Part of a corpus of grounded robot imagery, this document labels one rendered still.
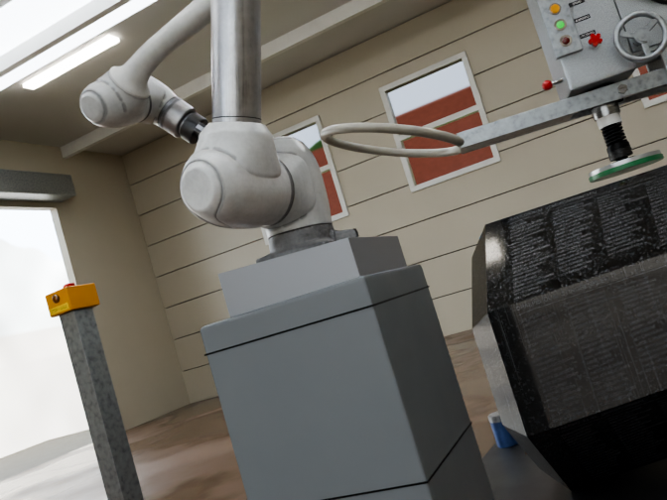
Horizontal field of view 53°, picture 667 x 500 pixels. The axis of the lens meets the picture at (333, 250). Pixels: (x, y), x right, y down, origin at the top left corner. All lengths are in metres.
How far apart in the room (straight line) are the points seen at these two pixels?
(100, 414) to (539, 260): 1.48
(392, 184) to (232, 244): 2.57
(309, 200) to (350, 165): 7.49
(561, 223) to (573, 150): 6.32
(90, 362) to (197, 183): 1.20
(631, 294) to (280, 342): 0.95
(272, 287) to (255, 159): 0.27
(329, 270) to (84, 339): 1.24
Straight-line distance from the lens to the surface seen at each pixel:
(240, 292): 1.42
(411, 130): 2.01
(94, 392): 2.37
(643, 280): 1.86
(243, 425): 1.43
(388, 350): 1.27
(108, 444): 2.38
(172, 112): 1.72
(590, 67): 2.18
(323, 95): 9.23
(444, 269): 8.54
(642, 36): 2.17
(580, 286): 1.87
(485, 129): 2.17
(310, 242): 1.44
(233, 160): 1.29
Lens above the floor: 0.76
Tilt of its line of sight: 5 degrees up
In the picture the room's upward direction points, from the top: 17 degrees counter-clockwise
